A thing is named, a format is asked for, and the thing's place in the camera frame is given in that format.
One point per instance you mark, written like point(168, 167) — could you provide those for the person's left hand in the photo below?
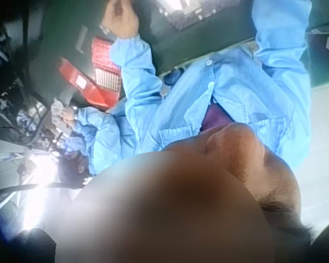
point(123, 23)

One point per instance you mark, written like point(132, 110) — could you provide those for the silver wrist watch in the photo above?
point(104, 29)

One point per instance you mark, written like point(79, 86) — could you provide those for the tray of small parts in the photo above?
point(107, 68)

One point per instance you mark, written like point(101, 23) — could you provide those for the red plastic crate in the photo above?
point(79, 82)

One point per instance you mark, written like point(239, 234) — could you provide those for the cluttered workbench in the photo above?
point(24, 128)

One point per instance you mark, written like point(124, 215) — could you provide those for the dark box with white label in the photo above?
point(324, 57)

